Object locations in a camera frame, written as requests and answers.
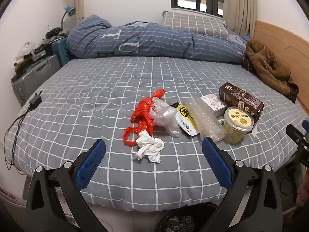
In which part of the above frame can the wooden headboard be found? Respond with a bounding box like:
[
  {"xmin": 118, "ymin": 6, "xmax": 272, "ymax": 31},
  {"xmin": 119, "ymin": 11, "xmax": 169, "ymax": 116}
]
[{"xmin": 252, "ymin": 20, "xmax": 309, "ymax": 116}]

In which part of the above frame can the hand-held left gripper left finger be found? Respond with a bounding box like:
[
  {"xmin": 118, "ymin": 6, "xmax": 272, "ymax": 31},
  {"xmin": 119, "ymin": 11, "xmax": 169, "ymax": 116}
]
[{"xmin": 25, "ymin": 138, "xmax": 108, "ymax": 232}]

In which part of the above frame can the crumpled white tissue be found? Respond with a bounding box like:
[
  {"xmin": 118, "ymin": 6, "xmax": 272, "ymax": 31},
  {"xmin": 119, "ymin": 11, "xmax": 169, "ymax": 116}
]
[{"xmin": 131, "ymin": 130, "xmax": 165, "ymax": 163}]

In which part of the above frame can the grey suitcase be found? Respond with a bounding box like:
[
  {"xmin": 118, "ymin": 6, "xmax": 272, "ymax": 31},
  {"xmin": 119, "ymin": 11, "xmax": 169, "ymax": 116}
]
[{"xmin": 12, "ymin": 54, "xmax": 61, "ymax": 105}]

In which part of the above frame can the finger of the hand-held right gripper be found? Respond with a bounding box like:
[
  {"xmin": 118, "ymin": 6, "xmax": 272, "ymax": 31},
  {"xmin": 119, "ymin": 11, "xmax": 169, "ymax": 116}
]
[{"xmin": 286, "ymin": 124, "xmax": 305, "ymax": 148}]

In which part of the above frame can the black tangled object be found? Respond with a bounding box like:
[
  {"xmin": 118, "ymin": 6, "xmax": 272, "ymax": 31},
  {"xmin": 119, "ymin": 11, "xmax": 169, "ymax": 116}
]
[{"xmin": 46, "ymin": 26, "xmax": 69, "ymax": 39}]

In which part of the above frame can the blue desk lamp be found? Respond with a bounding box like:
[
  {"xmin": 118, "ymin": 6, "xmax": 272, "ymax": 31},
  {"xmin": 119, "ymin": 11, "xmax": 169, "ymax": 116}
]
[{"xmin": 60, "ymin": 5, "xmax": 76, "ymax": 33}]

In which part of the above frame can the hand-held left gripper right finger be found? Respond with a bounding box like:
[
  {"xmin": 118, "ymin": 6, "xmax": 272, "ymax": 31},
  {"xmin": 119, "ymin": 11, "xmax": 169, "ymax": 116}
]
[{"xmin": 200, "ymin": 137, "xmax": 283, "ymax": 232}]

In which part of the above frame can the grey checked bed sheet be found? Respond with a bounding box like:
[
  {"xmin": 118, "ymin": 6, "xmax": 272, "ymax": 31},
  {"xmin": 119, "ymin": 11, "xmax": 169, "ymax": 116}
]
[{"xmin": 6, "ymin": 55, "xmax": 309, "ymax": 213}]

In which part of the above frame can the grey checked pillow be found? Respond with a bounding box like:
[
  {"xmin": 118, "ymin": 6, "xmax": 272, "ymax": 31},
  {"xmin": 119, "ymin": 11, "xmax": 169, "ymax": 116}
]
[{"xmin": 163, "ymin": 11, "xmax": 228, "ymax": 40}]

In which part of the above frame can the clear plastic bag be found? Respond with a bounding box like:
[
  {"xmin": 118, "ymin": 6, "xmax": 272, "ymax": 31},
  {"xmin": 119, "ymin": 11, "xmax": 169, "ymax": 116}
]
[{"xmin": 148, "ymin": 98, "xmax": 183, "ymax": 138}]

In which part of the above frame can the white earphone box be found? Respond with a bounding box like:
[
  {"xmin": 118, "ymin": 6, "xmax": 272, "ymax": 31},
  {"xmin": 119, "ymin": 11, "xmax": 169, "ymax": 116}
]
[{"xmin": 200, "ymin": 94, "xmax": 228, "ymax": 117}]

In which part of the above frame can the black trash bag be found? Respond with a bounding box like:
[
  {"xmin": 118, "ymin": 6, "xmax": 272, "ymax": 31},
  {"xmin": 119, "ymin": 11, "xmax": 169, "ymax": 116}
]
[{"xmin": 154, "ymin": 202, "xmax": 219, "ymax": 232}]

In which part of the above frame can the white plastic object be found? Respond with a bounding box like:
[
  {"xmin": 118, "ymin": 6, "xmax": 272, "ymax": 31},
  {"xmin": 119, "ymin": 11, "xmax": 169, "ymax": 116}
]
[{"xmin": 16, "ymin": 41, "xmax": 37, "ymax": 60}]

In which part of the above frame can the red plastic bag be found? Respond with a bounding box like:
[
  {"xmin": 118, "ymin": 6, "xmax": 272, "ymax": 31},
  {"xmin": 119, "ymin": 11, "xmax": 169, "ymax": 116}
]
[{"xmin": 123, "ymin": 89, "xmax": 167, "ymax": 147}]

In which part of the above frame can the blue striped quilt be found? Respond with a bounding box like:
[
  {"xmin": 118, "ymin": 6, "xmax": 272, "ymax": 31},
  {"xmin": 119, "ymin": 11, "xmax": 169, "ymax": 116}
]
[{"xmin": 66, "ymin": 14, "xmax": 253, "ymax": 63}]

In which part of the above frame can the brown jacket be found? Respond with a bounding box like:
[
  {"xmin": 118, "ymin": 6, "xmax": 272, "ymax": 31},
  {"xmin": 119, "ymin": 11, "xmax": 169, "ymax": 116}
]
[{"xmin": 243, "ymin": 39, "xmax": 300, "ymax": 103}]

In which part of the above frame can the teal suitcase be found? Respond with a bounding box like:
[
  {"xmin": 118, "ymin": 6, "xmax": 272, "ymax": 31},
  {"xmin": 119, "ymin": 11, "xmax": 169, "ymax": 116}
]
[{"xmin": 52, "ymin": 37, "xmax": 73, "ymax": 67}]

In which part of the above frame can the clear bubble wrap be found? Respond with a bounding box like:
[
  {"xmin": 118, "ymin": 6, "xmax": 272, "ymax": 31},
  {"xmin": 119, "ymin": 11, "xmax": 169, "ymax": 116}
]
[{"xmin": 185, "ymin": 96, "xmax": 227, "ymax": 142}]

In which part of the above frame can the yellow lidded tub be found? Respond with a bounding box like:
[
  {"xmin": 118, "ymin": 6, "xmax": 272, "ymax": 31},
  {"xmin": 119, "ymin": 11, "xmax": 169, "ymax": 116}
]
[{"xmin": 222, "ymin": 106, "xmax": 254, "ymax": 143}]

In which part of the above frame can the yellow and white snack packet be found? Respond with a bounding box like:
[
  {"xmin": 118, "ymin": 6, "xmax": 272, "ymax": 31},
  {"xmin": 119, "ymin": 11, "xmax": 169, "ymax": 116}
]
[{"xmin": 169, "ymin": 103, "xmax": 201, "ymax": 136}]

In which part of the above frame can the brown carton box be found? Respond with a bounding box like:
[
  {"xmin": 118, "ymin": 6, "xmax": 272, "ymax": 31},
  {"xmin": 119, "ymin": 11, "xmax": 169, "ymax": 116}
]
[{"xmin": 219, "ymin": 82, "xmax": 264, "ymax": 122}]

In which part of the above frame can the black power adapter with cable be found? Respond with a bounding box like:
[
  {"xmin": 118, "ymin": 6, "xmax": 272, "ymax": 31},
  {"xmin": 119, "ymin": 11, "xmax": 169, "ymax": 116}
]
[{"xmin": 4, "ymin": 89, "xmax": 43, "ymax": 172}]

